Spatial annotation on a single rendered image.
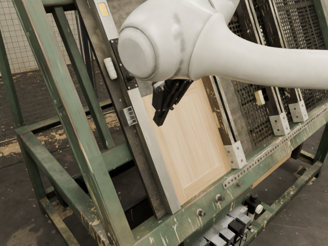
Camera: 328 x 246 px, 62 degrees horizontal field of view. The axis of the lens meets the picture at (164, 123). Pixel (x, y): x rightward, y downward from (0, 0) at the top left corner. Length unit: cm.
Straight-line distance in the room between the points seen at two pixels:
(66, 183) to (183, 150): 66
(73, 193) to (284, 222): 168
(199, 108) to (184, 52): 94
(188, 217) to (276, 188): 166
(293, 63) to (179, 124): 86
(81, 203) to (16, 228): 119
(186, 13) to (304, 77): 18
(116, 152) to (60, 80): 35
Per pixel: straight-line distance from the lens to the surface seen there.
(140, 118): 107
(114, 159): 110
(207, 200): 128
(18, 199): 278
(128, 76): 95
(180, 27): 37
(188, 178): 124
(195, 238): 129
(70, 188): 151
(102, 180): 99
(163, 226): 114
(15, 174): 307
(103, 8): 114
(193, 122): 127
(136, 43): 36
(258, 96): 165
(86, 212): 138
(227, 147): 138
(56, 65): 98
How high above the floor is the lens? 179
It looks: 31 degrees down
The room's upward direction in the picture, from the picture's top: straight up
